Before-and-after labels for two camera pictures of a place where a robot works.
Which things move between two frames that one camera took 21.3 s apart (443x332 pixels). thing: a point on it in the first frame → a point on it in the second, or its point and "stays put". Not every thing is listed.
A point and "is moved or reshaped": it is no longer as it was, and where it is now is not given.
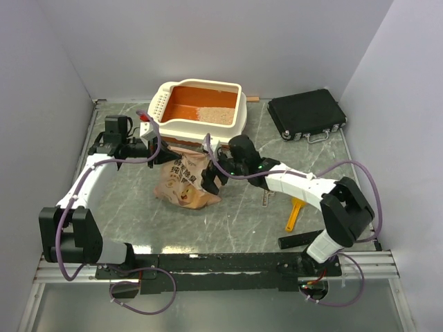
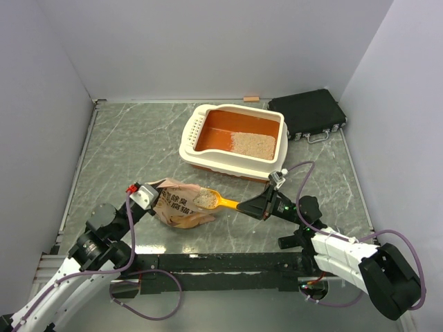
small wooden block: (254, 99) stays put
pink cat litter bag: (179, 180) → (175, 205)
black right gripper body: (231, 166) → (282, 208)
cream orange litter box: (187, 110) → (243, 142)
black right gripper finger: (208, 176) → (258, 204)
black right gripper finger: (223, 176) → (264, 214)
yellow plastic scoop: (297, 203) is moved or reshaped
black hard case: (307, 113) stays put
